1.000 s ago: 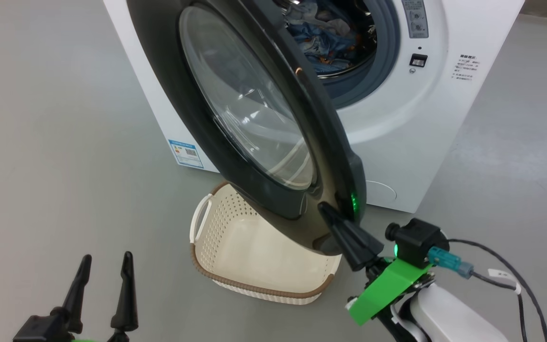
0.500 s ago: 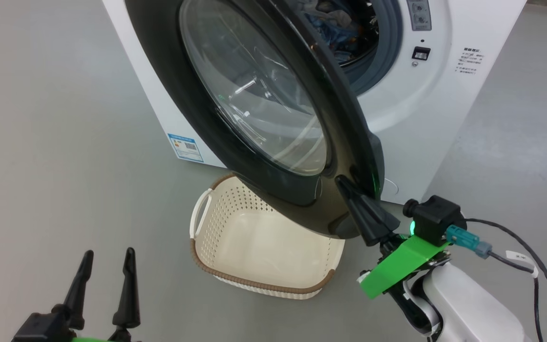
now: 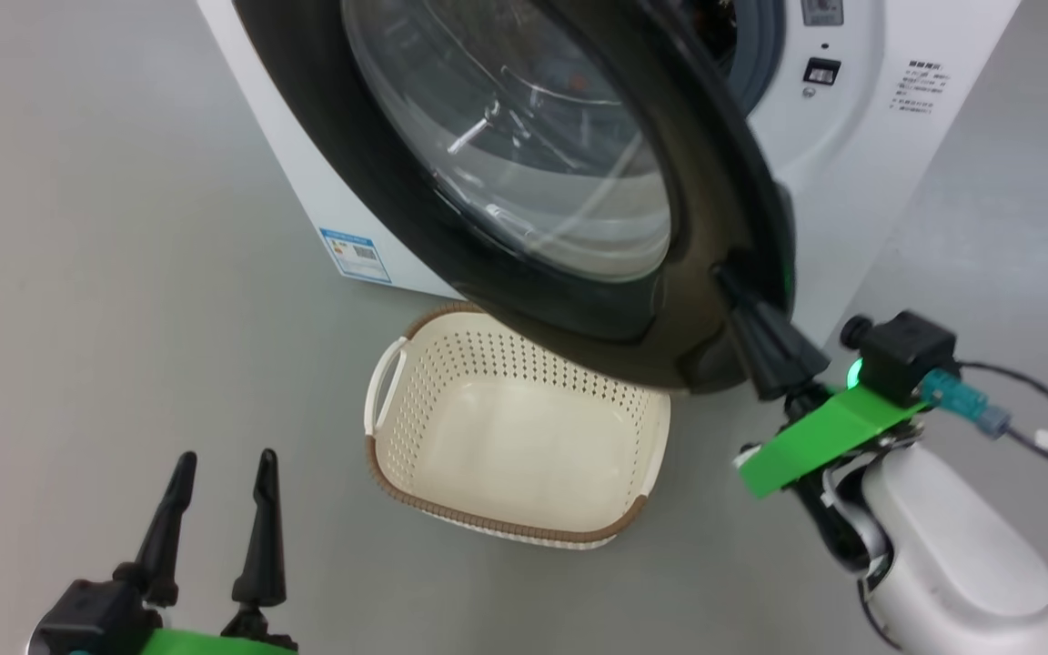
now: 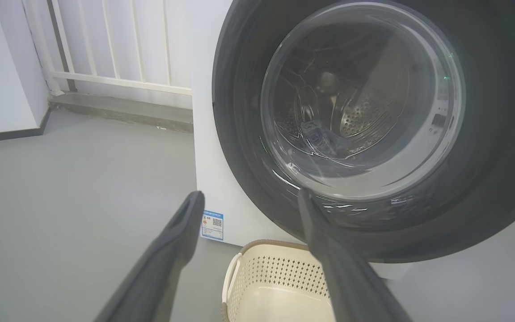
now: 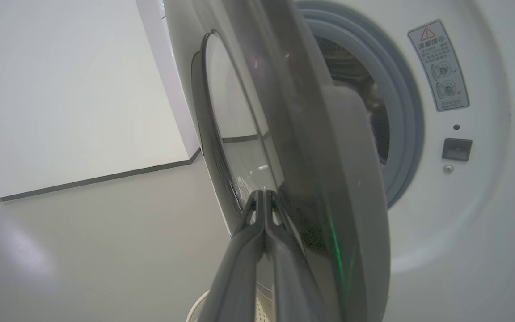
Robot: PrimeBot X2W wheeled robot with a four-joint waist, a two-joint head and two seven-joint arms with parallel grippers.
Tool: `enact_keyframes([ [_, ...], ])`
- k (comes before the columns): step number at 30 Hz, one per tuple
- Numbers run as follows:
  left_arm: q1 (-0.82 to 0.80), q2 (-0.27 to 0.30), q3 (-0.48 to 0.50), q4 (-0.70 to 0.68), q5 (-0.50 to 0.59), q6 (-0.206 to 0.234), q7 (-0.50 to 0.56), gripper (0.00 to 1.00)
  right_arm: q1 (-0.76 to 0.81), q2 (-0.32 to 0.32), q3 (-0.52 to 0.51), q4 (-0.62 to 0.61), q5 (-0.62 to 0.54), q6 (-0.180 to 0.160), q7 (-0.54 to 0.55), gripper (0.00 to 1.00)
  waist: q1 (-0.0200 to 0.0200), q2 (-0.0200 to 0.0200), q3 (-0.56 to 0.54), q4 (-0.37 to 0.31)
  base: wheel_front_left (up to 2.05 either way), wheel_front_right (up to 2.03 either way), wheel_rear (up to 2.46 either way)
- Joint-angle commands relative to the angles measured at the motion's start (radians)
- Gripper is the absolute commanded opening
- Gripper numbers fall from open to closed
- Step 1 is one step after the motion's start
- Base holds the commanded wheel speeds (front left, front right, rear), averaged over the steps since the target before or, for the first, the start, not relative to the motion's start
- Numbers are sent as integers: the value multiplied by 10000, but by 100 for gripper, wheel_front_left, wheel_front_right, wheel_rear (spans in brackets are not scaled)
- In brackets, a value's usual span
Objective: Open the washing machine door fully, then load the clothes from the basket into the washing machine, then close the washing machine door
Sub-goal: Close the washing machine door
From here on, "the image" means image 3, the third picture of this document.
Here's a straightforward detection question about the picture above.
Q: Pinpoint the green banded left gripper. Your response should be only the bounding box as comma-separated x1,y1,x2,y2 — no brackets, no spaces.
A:
115,448,297,655

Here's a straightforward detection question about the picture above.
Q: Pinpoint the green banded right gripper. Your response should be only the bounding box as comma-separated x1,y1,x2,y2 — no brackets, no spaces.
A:
713,266,930,499

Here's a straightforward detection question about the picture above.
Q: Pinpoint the round black glass washer door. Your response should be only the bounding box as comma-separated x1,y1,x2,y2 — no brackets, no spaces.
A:
233,0,798,394

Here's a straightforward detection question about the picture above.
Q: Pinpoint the white front-load washing machine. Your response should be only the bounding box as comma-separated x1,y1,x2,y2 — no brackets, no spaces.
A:
195,0,1023,351

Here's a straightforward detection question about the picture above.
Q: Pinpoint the cream perforated laundry basket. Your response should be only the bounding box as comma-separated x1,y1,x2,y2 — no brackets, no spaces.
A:
364,303,672,550

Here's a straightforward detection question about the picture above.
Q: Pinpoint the blue energy label sticker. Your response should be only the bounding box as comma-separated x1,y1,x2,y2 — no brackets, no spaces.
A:
319,227,393,285

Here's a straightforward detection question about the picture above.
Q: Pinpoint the teal cable connector plug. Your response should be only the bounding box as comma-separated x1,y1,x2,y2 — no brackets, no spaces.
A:
920,368,1012,438

